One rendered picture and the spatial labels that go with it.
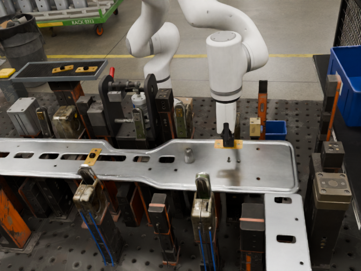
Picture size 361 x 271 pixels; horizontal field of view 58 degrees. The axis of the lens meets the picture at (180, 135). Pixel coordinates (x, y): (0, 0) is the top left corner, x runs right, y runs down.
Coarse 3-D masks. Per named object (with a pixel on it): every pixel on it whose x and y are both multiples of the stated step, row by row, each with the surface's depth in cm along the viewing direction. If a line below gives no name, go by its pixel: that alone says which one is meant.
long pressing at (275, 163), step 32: (0, 160) 118; (32, 160) 116; (64, 160) 113; (96, 160) 111; (128, 160) 109; (224, 160) 103; (256, 160) 102; (288, 160) 100; (224, 192) 95; (256, 192) 93; (288, 192) 91
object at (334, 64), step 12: (336, 48) 118; (348, 48) 118; (360, 48) 117; (336, 60) 112; (348, 60) 121; (360, 60) 120; (336, 72) 112; (348, 72) 124; (360, 72) 123; (348, 84) 101; (360, 84) 120; (348, 96) 102; (360, 96) 96; (348, 108) 102; (360, 108) 99; (348, 120) 103; (360, 120) 102
